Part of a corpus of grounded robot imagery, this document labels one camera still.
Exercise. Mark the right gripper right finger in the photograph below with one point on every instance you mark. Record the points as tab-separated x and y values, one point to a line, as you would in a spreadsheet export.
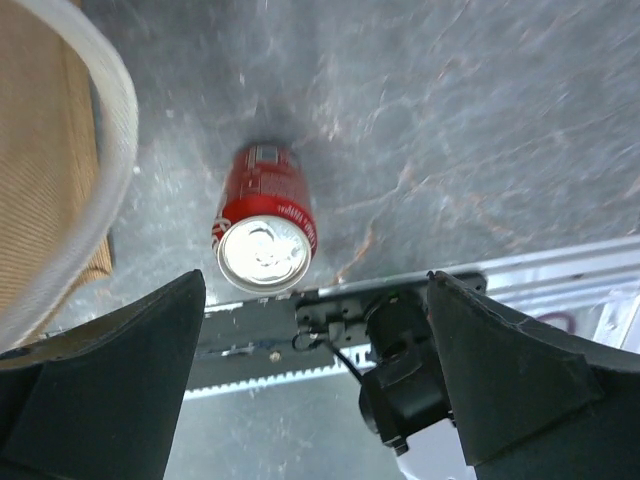
531	401

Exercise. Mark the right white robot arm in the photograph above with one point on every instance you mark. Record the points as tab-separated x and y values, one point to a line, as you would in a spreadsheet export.
405	393

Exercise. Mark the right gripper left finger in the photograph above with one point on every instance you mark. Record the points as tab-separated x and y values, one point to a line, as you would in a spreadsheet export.
102	400

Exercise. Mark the red cola can front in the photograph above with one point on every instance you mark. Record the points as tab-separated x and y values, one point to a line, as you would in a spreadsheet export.
264	234

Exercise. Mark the brown canvas tote bag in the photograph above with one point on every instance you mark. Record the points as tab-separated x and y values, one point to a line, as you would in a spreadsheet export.
69	140

